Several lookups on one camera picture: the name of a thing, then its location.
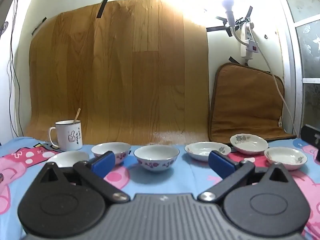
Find white mug black rim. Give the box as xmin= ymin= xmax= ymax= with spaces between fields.
xmin=49 ymin=120 xmax=83 ymax=152

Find black cable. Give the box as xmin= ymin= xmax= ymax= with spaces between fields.
xmin=5 ymin=0 xmax=23 ymax=136

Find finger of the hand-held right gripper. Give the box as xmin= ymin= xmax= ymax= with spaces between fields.
xmin=301 ymin=124 xmax=320 ymax=162

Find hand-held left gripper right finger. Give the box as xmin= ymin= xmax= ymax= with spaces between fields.
xmin=197 ymin=151 xmax=290 ymax=203

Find frosted glass sliding door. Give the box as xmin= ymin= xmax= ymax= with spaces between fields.
xmin=271 ymin=0 xmax=320 ymax=138

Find wood-pattern vinyl sheet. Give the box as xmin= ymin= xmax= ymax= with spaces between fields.
xmin=25 ymin=0 xmax=210 ymax=147

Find white bowl purple flowers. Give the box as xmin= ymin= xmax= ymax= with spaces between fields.
xmin=91 ymin=142 xmax=132 ymax=167
xmin=134 ymin=144 xmax=180 ymax=172
xmin=47 ymin=151 xmax=90 ymax=168

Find white gooseneck bulb lamp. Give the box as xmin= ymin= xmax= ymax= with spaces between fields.
xmin=221 ymin=0 xmax=248 ymax=46

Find white power strip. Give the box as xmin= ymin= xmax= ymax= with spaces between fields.
xmin=240 ymin=21 xmax=259 ymax=60

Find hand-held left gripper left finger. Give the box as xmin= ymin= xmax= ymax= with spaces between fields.
xmin=37 ymin=151 xmax=131 ymax=204

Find printed cartoon blanket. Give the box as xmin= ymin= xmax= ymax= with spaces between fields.
xmin=0 ymin=136 xmax=320 ymax=240

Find white plate grey flowers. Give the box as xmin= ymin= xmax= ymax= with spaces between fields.
xmin=230 ymin=134 xmax=269 ymax=155
xmin=184 ymin=142 xmax=232 ymax=161
xmin=264 ymin=147 xmax=308 ymax=170

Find brown cushion pad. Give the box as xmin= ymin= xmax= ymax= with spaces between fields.
xmin=208 ymin=62 xmax=297 ymax=143

